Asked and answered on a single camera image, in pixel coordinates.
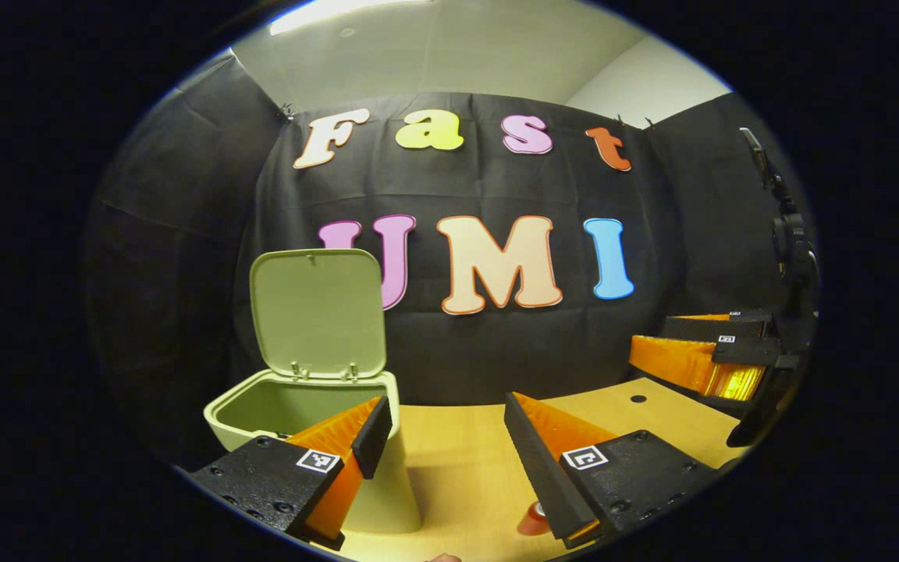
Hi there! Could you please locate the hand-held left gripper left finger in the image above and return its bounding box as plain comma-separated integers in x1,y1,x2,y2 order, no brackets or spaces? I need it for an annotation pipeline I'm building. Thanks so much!
188,396,393,551

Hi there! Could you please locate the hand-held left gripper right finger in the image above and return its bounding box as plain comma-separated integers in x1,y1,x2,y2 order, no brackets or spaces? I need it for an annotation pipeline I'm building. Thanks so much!
504,392,723,550

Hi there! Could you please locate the red pop can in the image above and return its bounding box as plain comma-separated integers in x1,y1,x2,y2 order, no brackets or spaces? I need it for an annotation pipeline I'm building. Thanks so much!
517,502,552,536

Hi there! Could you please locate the light green garbage bin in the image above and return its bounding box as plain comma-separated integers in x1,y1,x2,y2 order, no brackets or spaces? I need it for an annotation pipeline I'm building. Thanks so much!
204,248,423,535

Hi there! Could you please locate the wooden desktop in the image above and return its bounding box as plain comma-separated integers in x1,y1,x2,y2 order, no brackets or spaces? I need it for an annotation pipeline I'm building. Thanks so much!
325,377,743,562

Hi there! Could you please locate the black backdrop cloth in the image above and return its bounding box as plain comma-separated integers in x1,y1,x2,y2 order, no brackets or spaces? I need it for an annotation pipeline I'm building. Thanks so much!
83,51,817,469

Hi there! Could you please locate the ceiling light panel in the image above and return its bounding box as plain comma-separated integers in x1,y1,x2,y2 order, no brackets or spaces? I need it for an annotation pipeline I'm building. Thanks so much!
270,0,435,36

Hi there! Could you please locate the black articulated camera stand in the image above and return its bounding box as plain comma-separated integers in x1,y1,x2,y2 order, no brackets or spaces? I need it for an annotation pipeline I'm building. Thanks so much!
738,127,819,313

